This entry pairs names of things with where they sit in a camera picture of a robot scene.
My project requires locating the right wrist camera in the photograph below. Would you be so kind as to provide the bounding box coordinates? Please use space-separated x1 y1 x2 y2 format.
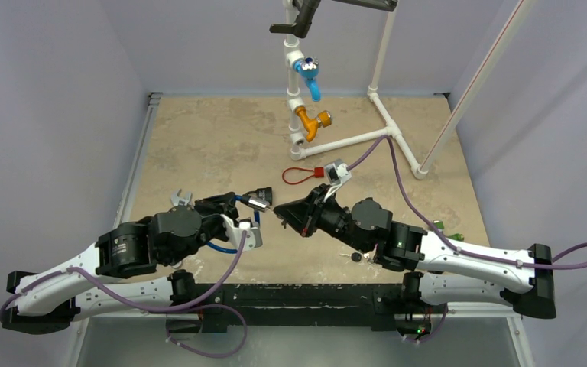
323 159 352 199

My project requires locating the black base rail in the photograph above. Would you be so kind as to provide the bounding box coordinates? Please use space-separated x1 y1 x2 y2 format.
165 284 446 334

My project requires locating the white PVC pipe frame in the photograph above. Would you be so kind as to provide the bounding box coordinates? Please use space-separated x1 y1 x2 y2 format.
279 9 421 178

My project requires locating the key bunch with black fob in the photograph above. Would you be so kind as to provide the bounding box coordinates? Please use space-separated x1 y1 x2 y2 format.
339 252 375 265

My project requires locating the blue faucet valve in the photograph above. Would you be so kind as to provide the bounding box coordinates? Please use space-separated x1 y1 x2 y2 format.
293 57 322 102

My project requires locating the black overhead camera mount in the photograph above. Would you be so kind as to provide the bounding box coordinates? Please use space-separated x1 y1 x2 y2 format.
268 0 399 39

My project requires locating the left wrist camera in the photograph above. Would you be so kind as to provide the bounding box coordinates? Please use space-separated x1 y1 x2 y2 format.
221 215 263 252

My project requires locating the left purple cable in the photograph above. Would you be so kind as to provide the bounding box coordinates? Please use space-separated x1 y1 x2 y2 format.
0 230 249 359

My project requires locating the white diagonal pole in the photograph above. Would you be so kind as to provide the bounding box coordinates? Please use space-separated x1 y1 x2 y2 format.
413 0 535 180

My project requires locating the purple cable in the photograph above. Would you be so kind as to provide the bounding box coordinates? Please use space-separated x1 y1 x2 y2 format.
0 230 249 359
349 135 587 346

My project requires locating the black padlock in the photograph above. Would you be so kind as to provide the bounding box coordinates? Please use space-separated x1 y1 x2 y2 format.
246 187 274 204

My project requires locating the green object at right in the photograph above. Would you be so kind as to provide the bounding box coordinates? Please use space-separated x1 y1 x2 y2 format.
433 219 465 241

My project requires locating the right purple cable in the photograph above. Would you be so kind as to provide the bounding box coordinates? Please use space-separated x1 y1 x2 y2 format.
349 135 587 346

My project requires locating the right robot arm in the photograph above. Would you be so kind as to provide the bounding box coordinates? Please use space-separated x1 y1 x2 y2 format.
274 184 556 320

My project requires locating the small silver key set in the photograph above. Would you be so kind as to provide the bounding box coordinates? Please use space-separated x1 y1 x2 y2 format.
272 206 289 229

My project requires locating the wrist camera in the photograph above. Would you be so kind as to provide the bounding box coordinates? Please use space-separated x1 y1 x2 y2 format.
323 159 352 199
221 215 263 252

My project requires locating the red cable seal lock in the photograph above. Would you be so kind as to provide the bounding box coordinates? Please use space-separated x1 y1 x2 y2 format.
281 167 325 186

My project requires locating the red handled adjustable wrench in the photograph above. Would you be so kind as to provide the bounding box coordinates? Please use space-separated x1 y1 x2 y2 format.
170 189 193 207

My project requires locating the orange faucet valve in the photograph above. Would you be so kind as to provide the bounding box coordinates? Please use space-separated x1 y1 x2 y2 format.
293 106 332 142

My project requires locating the blue cable lock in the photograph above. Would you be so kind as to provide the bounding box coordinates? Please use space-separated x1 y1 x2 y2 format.
206 195 271 254

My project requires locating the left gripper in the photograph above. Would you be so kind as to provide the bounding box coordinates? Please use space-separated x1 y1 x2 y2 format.
167 193 242 266

